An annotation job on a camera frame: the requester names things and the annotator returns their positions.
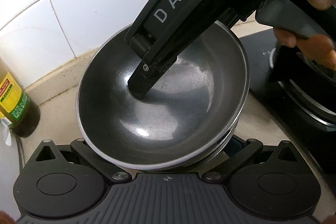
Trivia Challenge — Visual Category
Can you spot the steel bowl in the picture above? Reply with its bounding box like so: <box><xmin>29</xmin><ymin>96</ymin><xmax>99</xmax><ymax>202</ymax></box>
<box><xmin>76</xmin><ymin>22</ymin><xmax>249</xmax><ymax>171</ymax></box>
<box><xmin>182</xmin><ymin>118</ymin><xmax>239</xmax><ymax>172</ymax></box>

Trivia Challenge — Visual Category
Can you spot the white rotating condiment rack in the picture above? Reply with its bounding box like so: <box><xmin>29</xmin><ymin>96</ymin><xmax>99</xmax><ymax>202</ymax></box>
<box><xmin>0</xmin><ymin>119</ymin><xmax>21</xmax><ymax>220</ymax></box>

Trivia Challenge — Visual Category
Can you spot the black gas stove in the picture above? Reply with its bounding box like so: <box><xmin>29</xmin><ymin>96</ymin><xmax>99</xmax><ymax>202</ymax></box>
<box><xmin>240</xmin><ymin>30</ymin><xmax>335</xmax><ymax>191</ymax></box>

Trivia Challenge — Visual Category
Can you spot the person's right hand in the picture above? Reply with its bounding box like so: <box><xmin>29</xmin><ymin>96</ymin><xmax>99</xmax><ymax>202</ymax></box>
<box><xmin>273</xmin><ymin>0</ymin><xmax>335</xmax><ymax>71</ymax></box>

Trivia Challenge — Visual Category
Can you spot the green yellow label oil bottle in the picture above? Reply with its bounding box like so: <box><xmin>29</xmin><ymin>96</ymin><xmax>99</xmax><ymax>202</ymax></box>
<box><xmin>1</xmin><ymin>61</ymin><xmax>41</xmax><ymax>138</ymax></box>

